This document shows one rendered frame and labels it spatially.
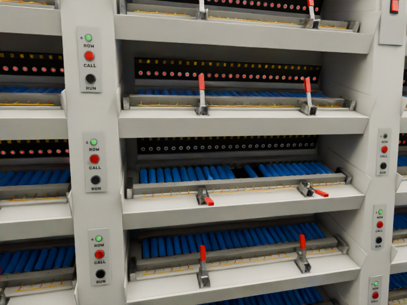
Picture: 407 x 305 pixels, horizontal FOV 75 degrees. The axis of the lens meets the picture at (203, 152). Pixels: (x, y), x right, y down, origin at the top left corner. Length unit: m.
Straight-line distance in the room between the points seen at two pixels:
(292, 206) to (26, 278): 0.63
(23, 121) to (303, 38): 0.62
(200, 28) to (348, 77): 0.44
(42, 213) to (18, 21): 0.37
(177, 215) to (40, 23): 0.47
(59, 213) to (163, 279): 0.29
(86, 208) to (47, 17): 0.37
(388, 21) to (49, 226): 0.90
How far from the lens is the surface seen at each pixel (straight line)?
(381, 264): 0.92
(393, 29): 0.85
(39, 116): 0.60
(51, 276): 0.74
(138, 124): 0.57
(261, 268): 0.76
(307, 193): 0.73
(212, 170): 0.71
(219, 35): 0.62
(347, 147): 0.84
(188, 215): 0.61
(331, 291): 1.01
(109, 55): 0.58
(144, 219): 0.61
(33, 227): 0.64
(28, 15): 0.64
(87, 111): 0.57
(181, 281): 0.70
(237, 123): 0.60
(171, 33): 0.61
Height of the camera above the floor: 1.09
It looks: 6 degrees down
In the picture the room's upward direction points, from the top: straight up
